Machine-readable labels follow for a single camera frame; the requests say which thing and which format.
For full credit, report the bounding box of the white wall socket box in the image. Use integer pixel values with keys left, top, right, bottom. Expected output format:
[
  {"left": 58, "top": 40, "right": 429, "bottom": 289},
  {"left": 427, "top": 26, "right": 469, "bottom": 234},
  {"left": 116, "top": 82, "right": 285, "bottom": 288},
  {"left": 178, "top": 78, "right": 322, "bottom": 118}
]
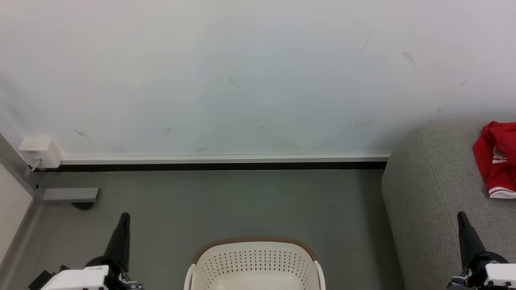
[{"left": 18, "top": 137, "right": 63, "bottom": 169}]

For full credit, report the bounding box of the grey metal foot bar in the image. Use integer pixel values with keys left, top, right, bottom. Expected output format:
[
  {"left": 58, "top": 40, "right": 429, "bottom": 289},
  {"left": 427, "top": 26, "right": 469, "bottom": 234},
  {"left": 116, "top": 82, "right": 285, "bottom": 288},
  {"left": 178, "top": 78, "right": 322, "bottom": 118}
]
[{"left": 40, "top": 187, "right": 100, "bottom": 203}]

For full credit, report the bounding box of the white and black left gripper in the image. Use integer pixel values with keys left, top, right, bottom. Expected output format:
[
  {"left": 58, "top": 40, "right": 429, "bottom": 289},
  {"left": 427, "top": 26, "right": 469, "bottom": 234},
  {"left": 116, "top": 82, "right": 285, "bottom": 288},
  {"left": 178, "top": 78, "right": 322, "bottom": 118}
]
[{"left": 40, "top": 212, "right": 142, "bottom": 290}]

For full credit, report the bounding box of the cream perforated basket brown rim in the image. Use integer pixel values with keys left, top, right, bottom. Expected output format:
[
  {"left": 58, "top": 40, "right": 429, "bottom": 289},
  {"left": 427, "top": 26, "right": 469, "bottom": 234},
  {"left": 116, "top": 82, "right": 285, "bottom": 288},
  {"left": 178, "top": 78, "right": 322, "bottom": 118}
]
[{"left": 184, "top": 237, "right": 326, "bottom": 290}]

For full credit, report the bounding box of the white and dark skirting board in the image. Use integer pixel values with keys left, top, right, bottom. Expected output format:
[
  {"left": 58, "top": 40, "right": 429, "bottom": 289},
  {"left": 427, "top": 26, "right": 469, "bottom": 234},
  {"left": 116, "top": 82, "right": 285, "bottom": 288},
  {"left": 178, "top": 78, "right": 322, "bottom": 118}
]
[{"left": 34, "top": 152, "right": 391, "bottom": 173}]

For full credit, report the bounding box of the red garment with white stripes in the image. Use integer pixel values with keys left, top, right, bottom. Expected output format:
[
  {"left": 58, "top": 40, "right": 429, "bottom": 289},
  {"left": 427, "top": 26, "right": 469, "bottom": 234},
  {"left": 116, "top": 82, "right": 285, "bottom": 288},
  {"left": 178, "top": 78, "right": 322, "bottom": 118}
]
[{"left": 473, "top": 121, "right": 516, "bottom": 199}]

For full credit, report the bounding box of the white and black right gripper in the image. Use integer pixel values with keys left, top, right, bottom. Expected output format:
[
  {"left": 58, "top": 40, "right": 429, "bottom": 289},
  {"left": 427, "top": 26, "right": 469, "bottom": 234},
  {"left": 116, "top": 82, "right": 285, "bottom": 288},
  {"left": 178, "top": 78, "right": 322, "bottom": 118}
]
[{"left": 447, "top": 211, "right": 516, "bottom": 290}]

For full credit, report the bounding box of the grey fabric sofa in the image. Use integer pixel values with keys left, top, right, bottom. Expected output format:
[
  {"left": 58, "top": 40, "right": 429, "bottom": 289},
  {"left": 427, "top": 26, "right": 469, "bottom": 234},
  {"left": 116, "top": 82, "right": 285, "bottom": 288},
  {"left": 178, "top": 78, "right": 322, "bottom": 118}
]
[{"left": 381, "top": 119, "right": 516, "bottom": 290}]

